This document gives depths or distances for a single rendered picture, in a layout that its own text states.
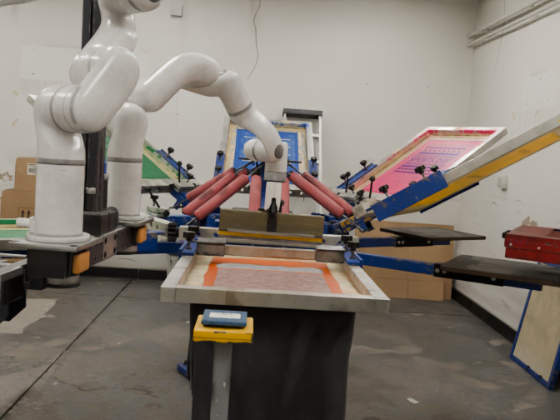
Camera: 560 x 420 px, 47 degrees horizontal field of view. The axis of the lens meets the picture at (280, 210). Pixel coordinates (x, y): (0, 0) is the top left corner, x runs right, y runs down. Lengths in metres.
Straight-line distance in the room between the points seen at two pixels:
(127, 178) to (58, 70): 4.92
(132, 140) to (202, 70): 0.30
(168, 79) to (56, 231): 0.66
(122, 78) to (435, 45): 5.49
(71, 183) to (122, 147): 0.43
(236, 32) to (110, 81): 5.15
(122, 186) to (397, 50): 5.04
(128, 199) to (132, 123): 0.20
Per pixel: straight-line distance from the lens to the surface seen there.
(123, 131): 1.76
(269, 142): 2.05
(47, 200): 1.36
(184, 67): 1.88
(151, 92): 1.82
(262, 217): 2.19
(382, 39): 6.54
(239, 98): 2.02
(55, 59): 6.67
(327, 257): 2.23
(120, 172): 1.77
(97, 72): 1.32
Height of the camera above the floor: 1.35
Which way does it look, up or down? 5 degrees down
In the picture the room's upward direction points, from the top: 4 degrees clockwise
